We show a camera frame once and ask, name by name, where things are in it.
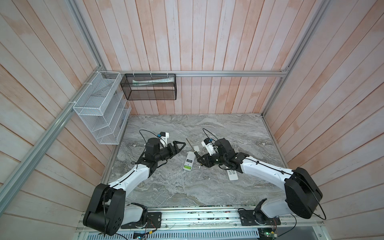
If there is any white air conditioner remote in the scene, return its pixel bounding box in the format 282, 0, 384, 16
227, 170, 239, 181

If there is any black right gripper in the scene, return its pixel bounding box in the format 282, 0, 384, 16
196, 151, 227, 167

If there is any white mesh wall shelf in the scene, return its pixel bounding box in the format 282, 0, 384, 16
74, 71, 131, 145

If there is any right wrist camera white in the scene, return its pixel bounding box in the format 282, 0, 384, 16
201, 138, 217, 156

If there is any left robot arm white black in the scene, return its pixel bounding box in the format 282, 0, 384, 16
83, 138, 186, 236

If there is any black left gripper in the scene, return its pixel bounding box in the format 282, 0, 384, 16
154, 140, 186, 162

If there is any white paper in basket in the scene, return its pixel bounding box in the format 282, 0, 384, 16
132, 77, 175, 87

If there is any white remote with green screen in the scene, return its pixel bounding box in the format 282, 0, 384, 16
183, 152, 196, 171

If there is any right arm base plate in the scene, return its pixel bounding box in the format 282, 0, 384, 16
238, 208, 281, 226

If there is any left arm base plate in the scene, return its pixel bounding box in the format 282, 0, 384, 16
121, 212, 162, 229

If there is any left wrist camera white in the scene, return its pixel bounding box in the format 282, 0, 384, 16
158, 132, 169, 147

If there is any green circuit board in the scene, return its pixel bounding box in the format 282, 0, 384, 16
133, 232, 150, 240

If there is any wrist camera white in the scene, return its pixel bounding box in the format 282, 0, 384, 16
158, 132, 169, 147
201, 138, 217, 156

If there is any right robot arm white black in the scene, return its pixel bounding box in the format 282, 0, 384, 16
194, 138, 323, 225

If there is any black mesh wall basket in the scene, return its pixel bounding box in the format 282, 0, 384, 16
120, 73, 178, 101

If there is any aluminium mounting rail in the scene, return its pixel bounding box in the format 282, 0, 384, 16
75, 206, 325, 233

